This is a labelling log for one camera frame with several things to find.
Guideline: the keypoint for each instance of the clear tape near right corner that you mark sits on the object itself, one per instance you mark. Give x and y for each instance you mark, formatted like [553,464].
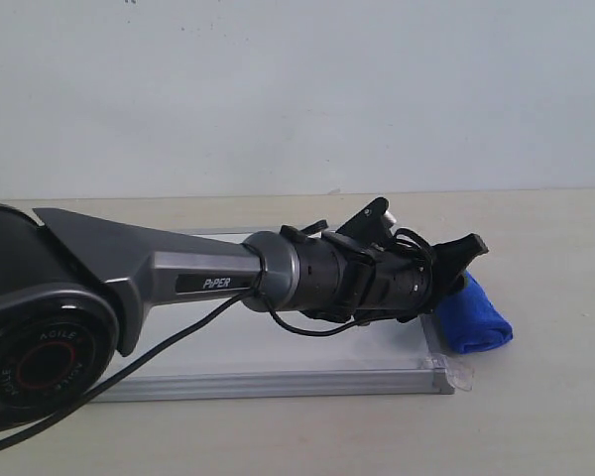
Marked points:
[460,377]

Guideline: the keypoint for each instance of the white board with aluminium frame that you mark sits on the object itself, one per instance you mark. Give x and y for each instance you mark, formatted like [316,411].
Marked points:
[303,333]

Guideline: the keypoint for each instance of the blue cloth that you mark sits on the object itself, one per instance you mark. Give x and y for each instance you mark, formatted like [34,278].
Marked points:
[470,323]

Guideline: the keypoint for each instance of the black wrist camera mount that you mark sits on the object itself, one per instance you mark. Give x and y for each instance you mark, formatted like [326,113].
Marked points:
[371,225]

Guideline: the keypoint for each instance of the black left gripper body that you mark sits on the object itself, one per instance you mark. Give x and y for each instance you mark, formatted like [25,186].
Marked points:
[402,283]

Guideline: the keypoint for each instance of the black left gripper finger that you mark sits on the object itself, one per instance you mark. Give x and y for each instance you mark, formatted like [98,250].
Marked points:
[451,259]
[448,299]

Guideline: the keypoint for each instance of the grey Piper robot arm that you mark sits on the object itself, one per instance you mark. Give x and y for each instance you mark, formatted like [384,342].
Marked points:
[76,289]

